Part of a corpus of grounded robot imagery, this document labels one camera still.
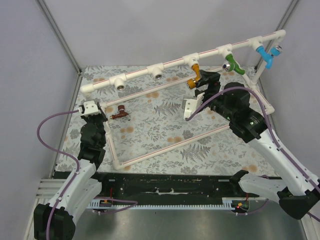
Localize orange water faucet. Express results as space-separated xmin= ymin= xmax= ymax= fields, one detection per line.
xmin=186 ymin=63 xmax=202 ymax=90

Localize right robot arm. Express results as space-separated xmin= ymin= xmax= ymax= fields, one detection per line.
xmin=194 ymin=70 xmax=320 ymax=220

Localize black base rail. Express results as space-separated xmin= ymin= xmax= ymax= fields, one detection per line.
xmin=92 ymin=172 xmax=255 ymax=204

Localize purple cable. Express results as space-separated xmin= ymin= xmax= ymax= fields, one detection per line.
xmin=36 ymin=109 xmax=139 ymax=240
xmin=184 ymin=86 xmax=320 ymax=222

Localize green water faucet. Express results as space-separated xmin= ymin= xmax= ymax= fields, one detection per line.
xmin=222 ymin=53 xmax=246 ymax=75

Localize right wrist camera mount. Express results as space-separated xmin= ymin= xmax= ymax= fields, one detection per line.
xmin=181 ymin=93 xmax=204 ymax=120

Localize white PVC pipe frame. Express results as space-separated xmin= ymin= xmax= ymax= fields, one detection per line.
xmin=79 ymin=29 xmax=286 ymax=171

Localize white slotted cable duct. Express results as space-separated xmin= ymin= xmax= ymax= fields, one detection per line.
xmin=87 ymin=198 xmax=236 ymax=211

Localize aluminium frame profile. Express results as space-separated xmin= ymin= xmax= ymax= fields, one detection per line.
xmin=35 ymin=0 xmax=82 ymax=75
xmin=275 ymin=0 xmax=301 ymax=31

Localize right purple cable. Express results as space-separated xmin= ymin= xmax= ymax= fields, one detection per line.
xmin=184 ymin=86 xmax=320 ymax=222

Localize aluminium frame profile right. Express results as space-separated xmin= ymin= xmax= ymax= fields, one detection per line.
xmin=275 ymin=0 xmax=301 ymax=31

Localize brown water faucet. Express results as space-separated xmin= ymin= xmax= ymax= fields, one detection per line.
xmin=110 ymin=104 xmax=131 ymax=121

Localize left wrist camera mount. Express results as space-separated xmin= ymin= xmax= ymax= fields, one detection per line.
xmin=78 ymin=100 xmax=101 ymax=117

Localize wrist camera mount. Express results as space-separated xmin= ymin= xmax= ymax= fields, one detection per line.
xmin=78 ymin=100 xmax=101 ymax=117
xmin=181 ymin=93 xmax=204 ymax=120

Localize aluminium frame profile left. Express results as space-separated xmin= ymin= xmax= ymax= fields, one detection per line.
xmin=35 ymin=0 xmax=82 ymax=75

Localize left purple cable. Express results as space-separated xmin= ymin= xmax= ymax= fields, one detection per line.
xmin=36 ymin=109 xmax=139 ymax=240

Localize floral patterned table mat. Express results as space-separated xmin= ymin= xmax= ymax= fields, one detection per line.
xmin=56 ymin=65 xmax=276 ymax=175

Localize blue water faucet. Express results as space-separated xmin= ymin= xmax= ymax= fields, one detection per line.
xmin=256 ymin=45 xmax=283 ymax=69

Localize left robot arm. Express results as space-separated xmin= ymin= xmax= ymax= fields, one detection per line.
xmin=33 ymin=100 xmax=108 ymax=240

